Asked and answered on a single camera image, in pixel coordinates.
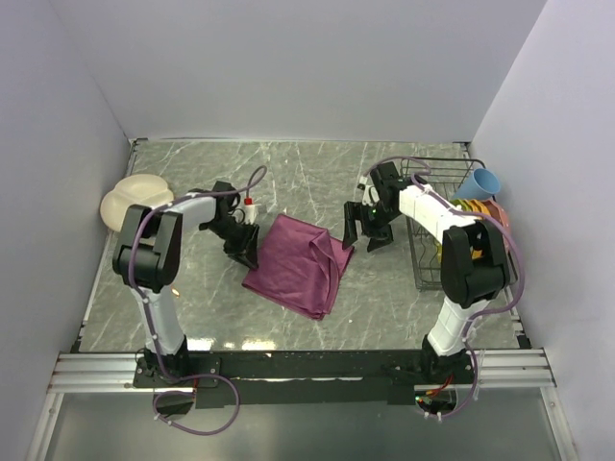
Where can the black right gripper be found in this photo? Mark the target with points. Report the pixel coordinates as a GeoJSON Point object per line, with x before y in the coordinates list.
{"type": "Point", "coordinates": [353, 211]}

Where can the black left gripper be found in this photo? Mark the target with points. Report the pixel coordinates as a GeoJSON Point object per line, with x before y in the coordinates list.
{"type": "Point", "coordinates": [249, 257]}

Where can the purple cloth napkin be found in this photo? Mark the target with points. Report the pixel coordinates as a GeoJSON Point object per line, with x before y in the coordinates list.
{"type": "Point", "coordinates": [300, 267]}

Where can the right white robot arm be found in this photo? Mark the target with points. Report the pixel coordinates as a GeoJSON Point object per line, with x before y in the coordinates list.
{"type": "Point", "coordinates": [474, 265]}

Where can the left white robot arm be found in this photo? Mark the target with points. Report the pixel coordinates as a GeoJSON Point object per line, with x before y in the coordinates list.
{"type": "Point", "coordinates": [147, 257]}

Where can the green scalloped plate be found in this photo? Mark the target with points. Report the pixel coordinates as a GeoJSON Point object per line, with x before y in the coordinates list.
{"type": "Point", "coordinates": [461, 204]}

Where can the orange scalloped plate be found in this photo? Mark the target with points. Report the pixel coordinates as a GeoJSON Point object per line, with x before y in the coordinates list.
{"type": "Point", "coordinates": [475, 206]}

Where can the light blue plastic cup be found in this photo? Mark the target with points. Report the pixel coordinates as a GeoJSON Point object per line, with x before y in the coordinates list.
{"type": "Point", "coordinates": [481, 184]}

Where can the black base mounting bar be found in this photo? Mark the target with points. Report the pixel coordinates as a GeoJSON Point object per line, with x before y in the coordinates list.
{"type": "Point", "coordinates": [283, 377]}

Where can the cream divided ceramic plate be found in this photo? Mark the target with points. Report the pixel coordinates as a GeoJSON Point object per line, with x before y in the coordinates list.
{"type": "Point", "coordinates": [140, 189]}

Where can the pink scalloped plate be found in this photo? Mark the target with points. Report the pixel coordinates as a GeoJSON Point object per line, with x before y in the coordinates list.
{"type": "Point", "coordinates": [498, 213]}

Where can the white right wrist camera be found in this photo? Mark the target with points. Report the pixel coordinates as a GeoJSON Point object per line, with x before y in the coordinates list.
{"type": "Point", "coordinates": [370, 195]}

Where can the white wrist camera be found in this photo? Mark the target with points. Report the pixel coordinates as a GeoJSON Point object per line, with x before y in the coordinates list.
{"type": "Point", "coordinates": [370, 195]}
{"type": "Point", "coordinates": [250, 210]}

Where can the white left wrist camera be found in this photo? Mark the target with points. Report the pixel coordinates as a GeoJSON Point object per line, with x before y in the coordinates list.
{"type": "Point", "coordinates": [250, 210]}

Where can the black wire dish rack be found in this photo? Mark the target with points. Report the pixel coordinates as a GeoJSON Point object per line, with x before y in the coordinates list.
{"type": "Point", "coordinates": [429, 211]}

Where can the aluminium frame rail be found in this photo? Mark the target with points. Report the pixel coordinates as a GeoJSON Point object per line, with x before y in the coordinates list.
{"type": "Point", "coordinates": [123, 372]}

